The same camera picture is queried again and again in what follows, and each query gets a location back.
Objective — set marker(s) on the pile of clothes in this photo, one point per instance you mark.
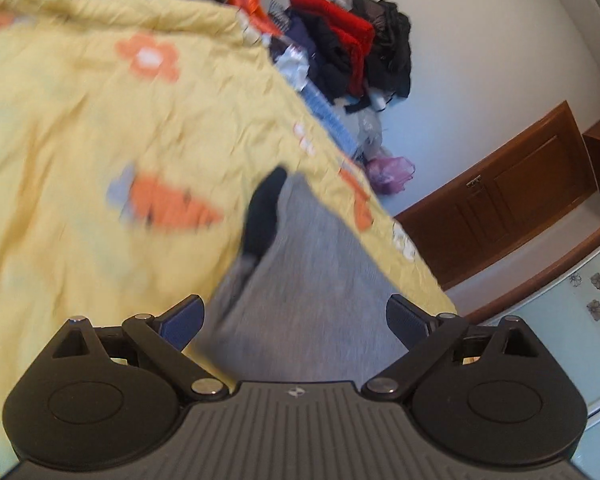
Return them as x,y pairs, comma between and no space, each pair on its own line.
350,45

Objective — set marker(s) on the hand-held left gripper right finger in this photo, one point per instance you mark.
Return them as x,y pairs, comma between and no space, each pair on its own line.
407,322

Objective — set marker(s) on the pink plastic bag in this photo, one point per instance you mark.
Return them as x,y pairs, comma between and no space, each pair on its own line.
390,172

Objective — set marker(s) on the grey sweater with navy sleeves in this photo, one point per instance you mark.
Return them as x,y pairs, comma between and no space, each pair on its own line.
320,285

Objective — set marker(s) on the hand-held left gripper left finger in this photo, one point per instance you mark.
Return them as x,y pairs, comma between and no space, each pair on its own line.
182,322

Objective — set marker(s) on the clear plastic bag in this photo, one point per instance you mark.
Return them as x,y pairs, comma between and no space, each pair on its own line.
370,130

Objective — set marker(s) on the crumpled white plastic bag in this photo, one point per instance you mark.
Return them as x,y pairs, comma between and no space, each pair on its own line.
292,65

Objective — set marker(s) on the yellow printed blanket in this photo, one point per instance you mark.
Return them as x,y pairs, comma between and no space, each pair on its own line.
80,135

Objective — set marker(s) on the light blue knitted cloth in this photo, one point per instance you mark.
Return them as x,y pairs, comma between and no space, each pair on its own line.
330,120

